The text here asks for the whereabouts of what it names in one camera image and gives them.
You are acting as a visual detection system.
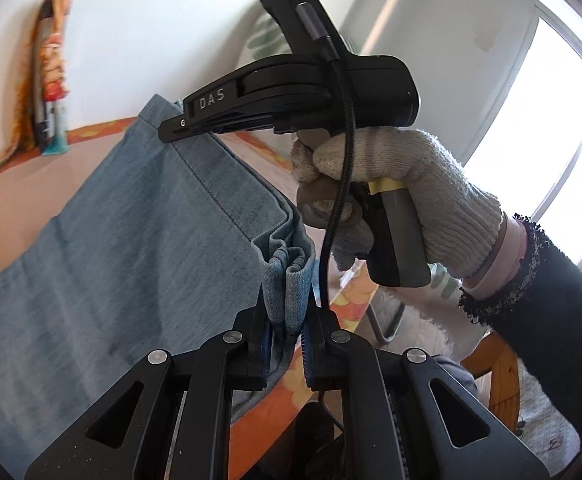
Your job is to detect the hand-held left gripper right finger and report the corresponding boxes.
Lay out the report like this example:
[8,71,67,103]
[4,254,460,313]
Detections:
[301,307,552,480]

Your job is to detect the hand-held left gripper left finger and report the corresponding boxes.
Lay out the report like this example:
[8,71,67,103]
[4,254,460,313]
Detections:
[24,307,272,480]

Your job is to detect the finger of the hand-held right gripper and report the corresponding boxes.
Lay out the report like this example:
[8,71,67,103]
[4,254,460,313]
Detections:
[158,80,278,144]

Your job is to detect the light blue denim pants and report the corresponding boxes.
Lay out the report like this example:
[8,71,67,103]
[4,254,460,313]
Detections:
[0,92,322,480]

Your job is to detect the person's right forearm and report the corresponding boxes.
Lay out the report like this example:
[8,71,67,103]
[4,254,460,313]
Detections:
[458,212,582,461]

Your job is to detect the person's right hand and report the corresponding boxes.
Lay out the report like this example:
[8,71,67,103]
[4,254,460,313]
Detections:
[291,127,509,281]

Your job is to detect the orange patterned scarf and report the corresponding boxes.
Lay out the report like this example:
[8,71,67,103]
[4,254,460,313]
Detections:
[0,0,75,171]

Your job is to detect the window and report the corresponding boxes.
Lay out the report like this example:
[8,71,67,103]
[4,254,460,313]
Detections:
[463,0,582,281]

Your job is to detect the wooden chair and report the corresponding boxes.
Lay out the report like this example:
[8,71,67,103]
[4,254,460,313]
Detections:
[460,332,522,433]

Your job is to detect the white textured cloth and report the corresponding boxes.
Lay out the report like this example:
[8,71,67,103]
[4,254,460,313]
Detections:
[517,360,582,467]

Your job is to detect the black braided cable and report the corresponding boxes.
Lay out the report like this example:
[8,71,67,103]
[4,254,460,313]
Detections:
[295,2,357,431]

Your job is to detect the black metal frame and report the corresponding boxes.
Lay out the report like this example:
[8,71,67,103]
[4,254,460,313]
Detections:
[366,300,407,347]

